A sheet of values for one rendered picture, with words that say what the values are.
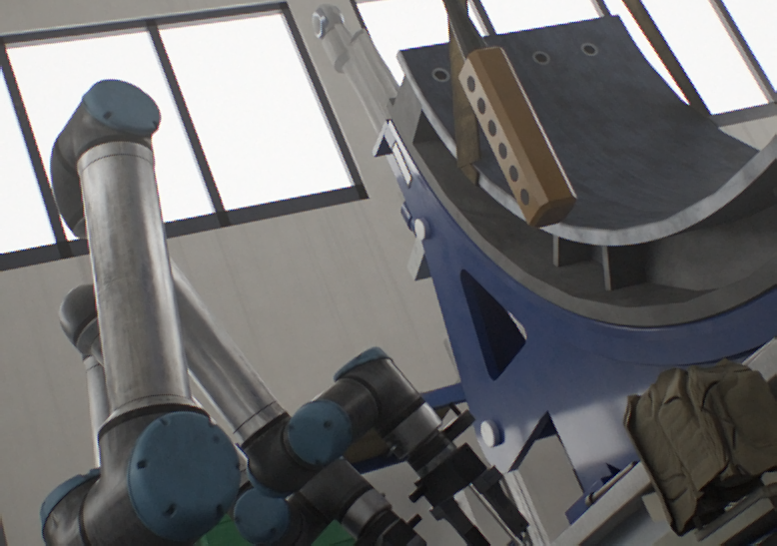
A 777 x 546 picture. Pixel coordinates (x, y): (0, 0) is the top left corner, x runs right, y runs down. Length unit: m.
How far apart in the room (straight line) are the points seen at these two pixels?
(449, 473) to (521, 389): 1.27
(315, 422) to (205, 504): 0.29
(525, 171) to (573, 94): 1.37
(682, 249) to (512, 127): 0.75
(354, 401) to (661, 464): 0.48
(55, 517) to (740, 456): 0.94
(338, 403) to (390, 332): 7.31
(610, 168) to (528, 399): 0.60
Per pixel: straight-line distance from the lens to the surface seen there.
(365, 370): 2.03
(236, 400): 2.06
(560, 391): 3.11
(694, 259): 2.79
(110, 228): 1.94
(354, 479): 2.44
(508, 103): 2.20
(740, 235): 2.65
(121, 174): 1.98
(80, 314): 2.53
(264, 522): 2.31
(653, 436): 2.08
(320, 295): 9.27
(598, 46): 3.68
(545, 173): 2.14
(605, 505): 2.68
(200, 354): 2.08
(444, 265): 3.51
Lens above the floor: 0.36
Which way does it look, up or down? 24 degrees up
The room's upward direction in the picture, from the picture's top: 23 degrees counter-clockwise
